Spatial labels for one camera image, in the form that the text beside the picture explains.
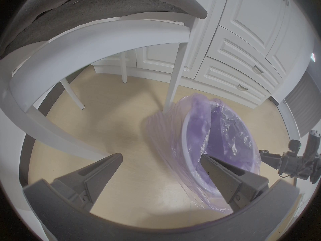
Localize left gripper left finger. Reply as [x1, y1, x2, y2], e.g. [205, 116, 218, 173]
[53, 153, 123, 207]

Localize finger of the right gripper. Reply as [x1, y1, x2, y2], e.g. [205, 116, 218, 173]
[260, 152, 283, 171]

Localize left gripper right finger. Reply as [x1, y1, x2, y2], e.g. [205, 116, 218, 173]
[200, 154, 268, 205]

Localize purple plastic bag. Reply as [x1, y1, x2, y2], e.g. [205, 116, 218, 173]
[146, 93, 262, 214]

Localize white trash bin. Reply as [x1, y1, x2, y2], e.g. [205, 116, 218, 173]
[181, 102, 261, 198]

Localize white chair grey cushions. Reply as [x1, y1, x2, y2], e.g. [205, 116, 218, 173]
[0, 0, 208, 160]

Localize white wardrobe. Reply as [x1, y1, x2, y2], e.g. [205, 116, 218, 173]
[91, 0, 314, 110]

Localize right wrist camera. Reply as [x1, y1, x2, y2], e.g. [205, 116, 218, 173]
[288, 140, 301, 156]

